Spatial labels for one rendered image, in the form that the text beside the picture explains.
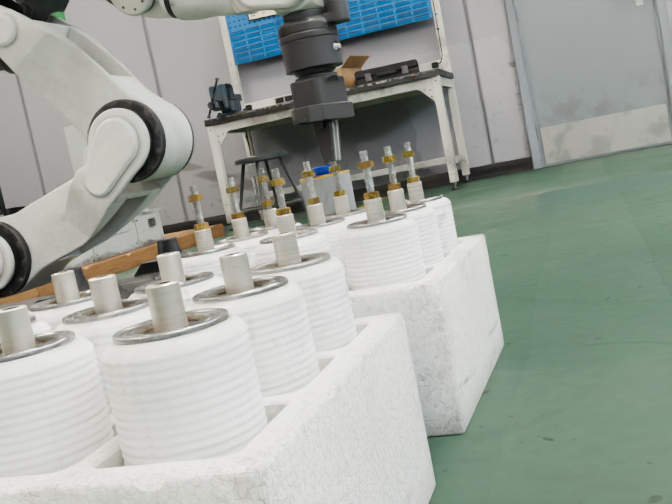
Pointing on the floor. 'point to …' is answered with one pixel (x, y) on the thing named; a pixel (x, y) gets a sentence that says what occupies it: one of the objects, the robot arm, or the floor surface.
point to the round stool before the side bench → (269, 179)
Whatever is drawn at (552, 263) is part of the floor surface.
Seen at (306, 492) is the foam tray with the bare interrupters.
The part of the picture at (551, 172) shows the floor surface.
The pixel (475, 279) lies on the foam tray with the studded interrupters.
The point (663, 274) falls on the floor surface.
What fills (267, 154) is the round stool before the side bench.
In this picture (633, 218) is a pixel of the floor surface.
